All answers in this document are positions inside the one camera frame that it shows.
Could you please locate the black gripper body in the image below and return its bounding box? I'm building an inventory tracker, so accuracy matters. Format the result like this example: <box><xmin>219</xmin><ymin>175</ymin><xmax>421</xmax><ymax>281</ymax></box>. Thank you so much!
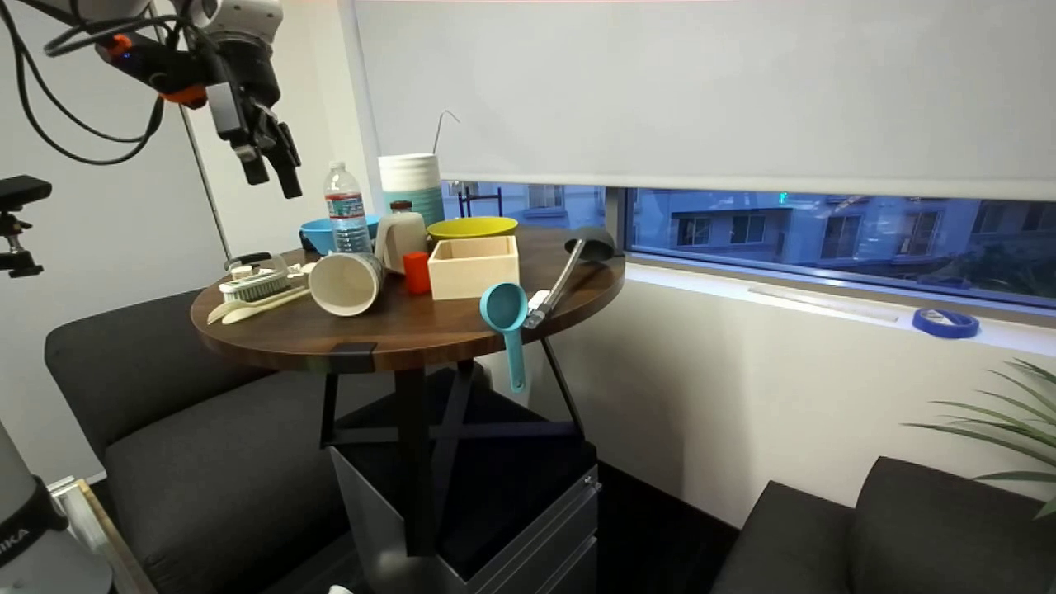
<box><xmin>206</xmin><ymin>37</ymin><xmax>293</xmax><ymax>150</ymax></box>

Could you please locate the small orange cup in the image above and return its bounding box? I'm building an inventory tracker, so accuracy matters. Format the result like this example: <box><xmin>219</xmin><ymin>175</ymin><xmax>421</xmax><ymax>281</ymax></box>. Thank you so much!
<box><xmin>400</xmin><ymin>247</ymin><xmax>433</xmax><ymax>301</ymax></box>

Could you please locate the clear plastic water bottle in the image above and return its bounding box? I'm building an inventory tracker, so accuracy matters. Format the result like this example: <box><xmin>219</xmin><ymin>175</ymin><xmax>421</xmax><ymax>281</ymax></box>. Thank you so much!
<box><xmin>321</xmin><ymin>160</ymin><xmax>372</xmax><ymax>259</ymax></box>

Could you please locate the blue plastic bowl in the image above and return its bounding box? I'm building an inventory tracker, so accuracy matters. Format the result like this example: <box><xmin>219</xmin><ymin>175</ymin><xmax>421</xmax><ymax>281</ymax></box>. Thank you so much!
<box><xmin>298</xmin><ymin>213</ymin><xmax>387</xmax><ymax>259</ymax></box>

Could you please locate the white scrub brush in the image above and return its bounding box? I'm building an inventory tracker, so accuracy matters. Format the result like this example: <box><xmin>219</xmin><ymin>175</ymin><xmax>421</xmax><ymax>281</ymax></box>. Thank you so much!
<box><xmin>213</xmin><ymin>252</ymin><xmax>323</xmax><ymax>314</ymax></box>

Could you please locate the white teal stacked container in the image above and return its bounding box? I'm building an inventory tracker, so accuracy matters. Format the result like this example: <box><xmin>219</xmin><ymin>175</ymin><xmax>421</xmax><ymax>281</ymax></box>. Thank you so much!
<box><xmin>376</xmin><ymin>150</ymin><xmax>450</xmax><ymax>228</ymax></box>

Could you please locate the wooden fork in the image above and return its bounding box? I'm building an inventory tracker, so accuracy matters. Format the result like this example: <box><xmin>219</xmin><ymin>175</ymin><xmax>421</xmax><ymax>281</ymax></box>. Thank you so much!
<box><xmin>206</xmin><ymin>285</ymin><xmax>318</xmax><ymax>331</ymax></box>

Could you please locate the yellow plate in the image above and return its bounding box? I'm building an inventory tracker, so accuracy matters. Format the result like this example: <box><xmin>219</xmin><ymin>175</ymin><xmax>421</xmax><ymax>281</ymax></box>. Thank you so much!
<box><xmin>421</xmin><ymin>214</ymin><xmax>524</xmax><ymax>247</ymax></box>

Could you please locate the black table edge clamp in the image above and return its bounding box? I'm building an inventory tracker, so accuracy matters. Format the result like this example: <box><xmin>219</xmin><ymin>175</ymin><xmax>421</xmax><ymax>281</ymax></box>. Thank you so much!
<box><xmin>328</xmin><ymin>341</ymin><xmax>379</xmax><ymax>374</ymax></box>

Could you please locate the round dark wood table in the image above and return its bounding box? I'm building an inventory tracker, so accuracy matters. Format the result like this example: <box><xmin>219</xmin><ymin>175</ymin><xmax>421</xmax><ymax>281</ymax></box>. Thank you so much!
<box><xmin>189</xmin><ymin>224</ymin><xmax>626</xmax><ymax>558</ymax></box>

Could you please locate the light wooden box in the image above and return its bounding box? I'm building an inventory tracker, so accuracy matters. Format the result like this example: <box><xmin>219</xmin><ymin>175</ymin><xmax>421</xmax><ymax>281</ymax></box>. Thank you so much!
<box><xmin>421</xmin><ymin>236</ymin><xmax>522</xmax><ymax>305</ymax></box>

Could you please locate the teal plastic scoop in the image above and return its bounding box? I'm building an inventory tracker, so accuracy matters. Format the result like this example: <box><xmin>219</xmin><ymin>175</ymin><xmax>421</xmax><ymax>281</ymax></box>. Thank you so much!
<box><xmin>478</xmin><ymin>281</ymin><xmax>536</xmax><ymax>407</ymax></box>

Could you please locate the dark grey sofa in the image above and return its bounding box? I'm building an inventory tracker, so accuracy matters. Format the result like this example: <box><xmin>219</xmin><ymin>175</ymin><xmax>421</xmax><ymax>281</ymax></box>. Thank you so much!
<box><xmin>706</xmin><ymin>455</ymin><xmax>1056</xmax><ymax>594</ymax></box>
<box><xmin>42</xmin><ymin>287</ymin><xmax>372</xmax><ymax>594</ymax></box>

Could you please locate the beige robot stand edge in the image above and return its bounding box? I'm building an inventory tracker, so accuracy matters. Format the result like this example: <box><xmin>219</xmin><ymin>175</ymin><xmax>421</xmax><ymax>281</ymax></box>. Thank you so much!
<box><xmin>47</xmin><ymin>471</ymin><xmax>157</xmax><ymax>594</ymax></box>

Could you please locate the white roller blind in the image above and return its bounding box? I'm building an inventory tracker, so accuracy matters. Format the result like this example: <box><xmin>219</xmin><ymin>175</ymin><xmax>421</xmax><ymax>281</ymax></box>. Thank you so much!
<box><xmin>348</xmin><ymin>0</ymin><xmax>1056</xmax><ymax>204</ymax></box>

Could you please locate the grey metal box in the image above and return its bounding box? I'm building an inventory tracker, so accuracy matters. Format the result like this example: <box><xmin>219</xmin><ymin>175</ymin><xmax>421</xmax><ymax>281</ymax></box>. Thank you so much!
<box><xmin>323</xmin><ymin>440</ymin><xmax>608</xmax><ymax>594</ymax></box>

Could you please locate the window with building view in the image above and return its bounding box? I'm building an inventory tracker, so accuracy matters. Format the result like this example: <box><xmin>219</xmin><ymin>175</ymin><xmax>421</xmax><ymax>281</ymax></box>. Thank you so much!
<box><xmin>438</xmin><ymin>177</ymin><xmax>1056</xmax><ymax>324</ymax></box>

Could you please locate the blue tape roll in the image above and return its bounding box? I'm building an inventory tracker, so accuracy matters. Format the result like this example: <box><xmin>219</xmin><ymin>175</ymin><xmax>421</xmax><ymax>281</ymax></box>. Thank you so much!
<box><xmin>907</xmin><ymin>305</ymin><xmax>982</xmax><ymax>342</ymax></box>

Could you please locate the green potted plant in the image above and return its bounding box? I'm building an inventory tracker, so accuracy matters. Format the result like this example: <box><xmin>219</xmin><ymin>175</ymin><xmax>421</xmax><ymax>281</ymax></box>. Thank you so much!
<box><xmin>903</xmin><ymin>356</ymin><xmax>1056</xmax><ymax>521</ymax></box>

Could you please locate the black orange wrist camera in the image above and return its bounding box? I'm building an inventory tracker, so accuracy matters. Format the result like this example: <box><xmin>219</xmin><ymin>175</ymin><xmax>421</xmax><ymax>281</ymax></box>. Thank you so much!
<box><xmin>95</xmin><ymin>28</ymin><xmax>213</xmax><ymax>114</ymax></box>

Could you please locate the cream mug with handle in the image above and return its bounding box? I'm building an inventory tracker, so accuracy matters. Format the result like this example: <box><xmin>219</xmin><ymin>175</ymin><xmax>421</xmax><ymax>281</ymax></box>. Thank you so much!
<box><xmin>372</xmin><ymin>207</ymin><xmax>428</xmax><ymax>279</ymax></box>

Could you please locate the thin black cable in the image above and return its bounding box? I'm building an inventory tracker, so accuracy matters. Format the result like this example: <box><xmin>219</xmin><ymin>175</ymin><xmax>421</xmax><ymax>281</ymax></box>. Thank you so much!
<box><xmin>40</xmin><ymin>0</ymin><xmax>213</xmax><ymax>59</ymax></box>

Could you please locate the thick black cable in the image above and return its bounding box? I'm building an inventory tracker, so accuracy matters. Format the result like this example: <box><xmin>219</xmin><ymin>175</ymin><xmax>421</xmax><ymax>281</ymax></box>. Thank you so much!
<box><xmin>0</xmin><ymin>0</ymin><xmax>167</xmax><ymax>172</ymax></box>

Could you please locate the black camera on mount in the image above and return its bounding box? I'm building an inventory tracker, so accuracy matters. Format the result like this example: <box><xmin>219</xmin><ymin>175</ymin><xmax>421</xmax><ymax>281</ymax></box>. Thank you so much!
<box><xmin>0</xmin><ymin>172</ymin><xmax>57</xmax><ymax>281</ymax></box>

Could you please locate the black head grey handle utensil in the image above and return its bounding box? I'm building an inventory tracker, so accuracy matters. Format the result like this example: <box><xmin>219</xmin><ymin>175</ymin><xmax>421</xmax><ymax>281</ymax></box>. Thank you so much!
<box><xmin>524</xmin><ymin>232</ymin><xmax>620</xmax><ymax>336</ymax></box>

